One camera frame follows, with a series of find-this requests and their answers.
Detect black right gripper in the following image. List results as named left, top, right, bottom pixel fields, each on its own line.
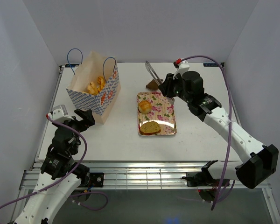
left=158, top=72, right=191, bottom=104

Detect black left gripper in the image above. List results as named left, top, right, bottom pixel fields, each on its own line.
left=53, top=108, right=95, bottom=154

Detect brown chocolate bread piece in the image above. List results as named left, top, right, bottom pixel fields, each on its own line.
left=146, top=79, right=163, bottom=91

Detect metal serving tongs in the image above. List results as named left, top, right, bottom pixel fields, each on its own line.
left=145, top=60, right=175, bottom=105

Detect croissant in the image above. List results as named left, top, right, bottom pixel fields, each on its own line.
left=87, top=82, right=98, bottom=96

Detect blue checkered paper bag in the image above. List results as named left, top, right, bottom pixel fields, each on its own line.
left=66, top=51, right=121, bottom=124

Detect long twisted bread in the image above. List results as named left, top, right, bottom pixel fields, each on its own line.
left=97, top=76, right=106, bottom=92

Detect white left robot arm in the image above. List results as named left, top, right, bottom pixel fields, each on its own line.
left=14, top=105, right=95, bottom=224

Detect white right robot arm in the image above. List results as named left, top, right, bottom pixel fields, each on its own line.
left=159, top=71, right=279, bottom=189

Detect seeded bread slice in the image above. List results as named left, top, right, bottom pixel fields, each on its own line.
left=140, top=121, right=161, bottom=135

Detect floral metal tray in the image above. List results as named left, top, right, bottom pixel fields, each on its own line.
left=137, top=91, right=177, bottom=137

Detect round bun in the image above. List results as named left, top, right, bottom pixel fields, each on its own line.
left=138, top=100, right=152, bottom=114

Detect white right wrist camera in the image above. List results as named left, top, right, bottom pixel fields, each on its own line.
left=173, top=59, right=190, bottom=79

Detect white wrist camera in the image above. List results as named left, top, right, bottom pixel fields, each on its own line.
left=46, top=105, right=73, bottom=123
left=173, top=59, right=190, bottom=79

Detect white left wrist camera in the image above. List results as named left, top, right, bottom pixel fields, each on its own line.
left=46, top=105, right=73, bottom=123

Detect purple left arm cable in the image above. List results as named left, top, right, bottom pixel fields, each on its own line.
left=0, top=115, right=109, bottom=221

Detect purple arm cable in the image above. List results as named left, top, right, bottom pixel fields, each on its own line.
left=0, top=115, right=109, bottom=221
left=184, top=55, right=236, bottom=211

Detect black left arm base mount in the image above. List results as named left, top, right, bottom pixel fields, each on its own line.
left=83, top=173, right=105, bottom=188

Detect aluminium frame rail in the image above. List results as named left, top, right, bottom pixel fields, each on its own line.
left=20, top=161, right=271, bottom=191

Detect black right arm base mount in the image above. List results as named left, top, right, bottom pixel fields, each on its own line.
left=182, top=171, right=216, bottom=187

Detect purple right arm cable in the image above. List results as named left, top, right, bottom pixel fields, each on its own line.
left=184, top=55, right=236, bottom=211

